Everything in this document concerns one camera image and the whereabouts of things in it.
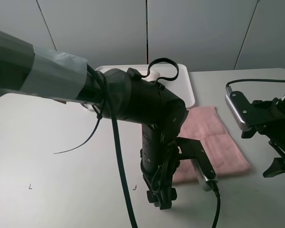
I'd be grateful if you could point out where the pink towel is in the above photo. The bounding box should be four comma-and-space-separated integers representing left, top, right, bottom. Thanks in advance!
172, 106, 251, 185

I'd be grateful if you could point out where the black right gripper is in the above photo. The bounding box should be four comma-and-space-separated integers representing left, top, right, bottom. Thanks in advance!
241, 98, 285, 178

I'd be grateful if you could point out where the white rectangular plastic tray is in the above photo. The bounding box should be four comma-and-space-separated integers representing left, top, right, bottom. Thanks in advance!
96, 64, 195, 109

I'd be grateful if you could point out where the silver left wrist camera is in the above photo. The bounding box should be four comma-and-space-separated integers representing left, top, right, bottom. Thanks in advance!
177, 139, 220, 192

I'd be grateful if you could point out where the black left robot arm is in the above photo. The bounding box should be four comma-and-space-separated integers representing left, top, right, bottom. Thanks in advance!
0, 31, 188, 209

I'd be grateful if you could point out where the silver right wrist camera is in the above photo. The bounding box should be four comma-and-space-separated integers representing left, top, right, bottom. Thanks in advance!
225, 86, 254, 132

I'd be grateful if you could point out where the cream white towel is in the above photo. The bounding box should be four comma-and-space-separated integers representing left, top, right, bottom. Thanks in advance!
137, 69, 161, 82

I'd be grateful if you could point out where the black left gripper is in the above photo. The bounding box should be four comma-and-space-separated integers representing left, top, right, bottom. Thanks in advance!
142, 171, 177, 210

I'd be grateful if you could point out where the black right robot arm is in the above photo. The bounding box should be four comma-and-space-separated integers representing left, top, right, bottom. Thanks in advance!
241, 95, 285, 178

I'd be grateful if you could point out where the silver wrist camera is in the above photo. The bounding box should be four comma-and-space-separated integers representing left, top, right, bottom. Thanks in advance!
225, 86, 254, 132
177, 139, 220, 192

